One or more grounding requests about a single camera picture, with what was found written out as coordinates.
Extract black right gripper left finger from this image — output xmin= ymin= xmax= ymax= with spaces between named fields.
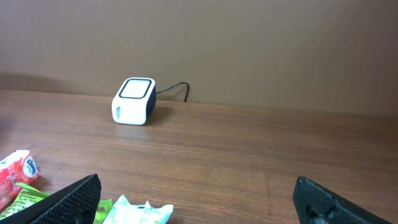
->
xmin=1 ymin=174 xmax=101 ymax=224

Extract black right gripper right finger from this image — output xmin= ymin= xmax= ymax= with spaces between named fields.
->
xmin=293 ymin=176 xmax=391 ymax=224

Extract light blue tissue pack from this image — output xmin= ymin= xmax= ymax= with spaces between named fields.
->
xmin=103 ymin=195 xmax=174 ymax=224

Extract green gummy candy bag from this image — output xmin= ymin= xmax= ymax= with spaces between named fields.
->
xmin=0 ymin=182 xmax=113 ymax=224

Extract white barcode scanner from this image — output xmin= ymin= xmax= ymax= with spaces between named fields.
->
xmin=111 ymin=77 xmax=156 ymax=126

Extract orange Kleenex tissue pack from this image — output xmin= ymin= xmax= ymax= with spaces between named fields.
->
xmin=1 ymin=150 xmax=39 ymax=210

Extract black scanner cable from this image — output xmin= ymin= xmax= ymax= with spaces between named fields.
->
xmin=155 ymin=82 xmax=190 ymax=103

